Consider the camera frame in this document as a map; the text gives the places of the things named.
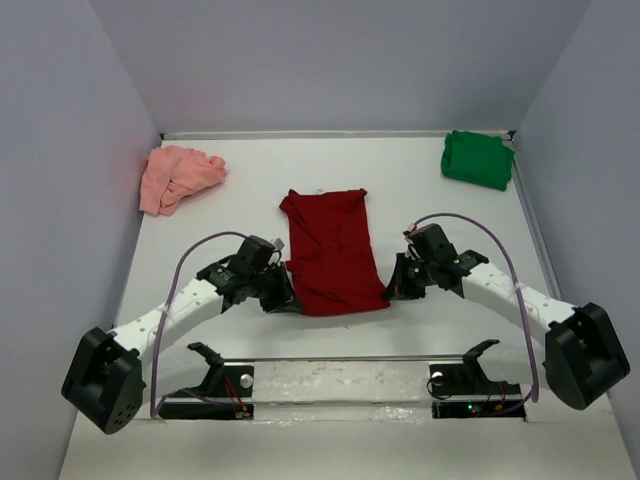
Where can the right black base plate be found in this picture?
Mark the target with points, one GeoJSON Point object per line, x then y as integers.
{"type": "Point", "coordinates": [462, 390]}

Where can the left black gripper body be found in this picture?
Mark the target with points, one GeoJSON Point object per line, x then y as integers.
{"type": "Point", "coordinates": [268, 286]}

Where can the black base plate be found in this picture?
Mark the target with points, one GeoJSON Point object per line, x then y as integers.
{"type": "Point", "coordinates": [224, 392]}
{"type": "Point", "coordinates": [462, 390]}

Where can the folded green t shirt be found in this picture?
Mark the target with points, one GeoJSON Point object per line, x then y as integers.
{"type": "Point", "coordinates": [477, 159]}

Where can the dark red t shirt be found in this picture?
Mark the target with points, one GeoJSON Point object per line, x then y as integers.
{"type": "Point", "coordinates": [331, 263]}

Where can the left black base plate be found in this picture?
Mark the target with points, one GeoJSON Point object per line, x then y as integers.
{"type": "Point", "coordinates": [224, 392]}

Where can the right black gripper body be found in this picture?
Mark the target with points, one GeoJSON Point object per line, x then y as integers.
{"type": "Point", "coordinates": [420, 275]}

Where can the pink t shirt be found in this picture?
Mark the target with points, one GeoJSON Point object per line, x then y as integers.
{"type": "Point", "coordinates": [174, 173]}

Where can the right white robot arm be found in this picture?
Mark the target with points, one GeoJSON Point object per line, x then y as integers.
{"type": "Point", "coordinates": [573, 351]}

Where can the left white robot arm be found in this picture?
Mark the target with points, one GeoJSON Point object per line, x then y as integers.
{"type": "Point", "coordinates": [114, 373]}

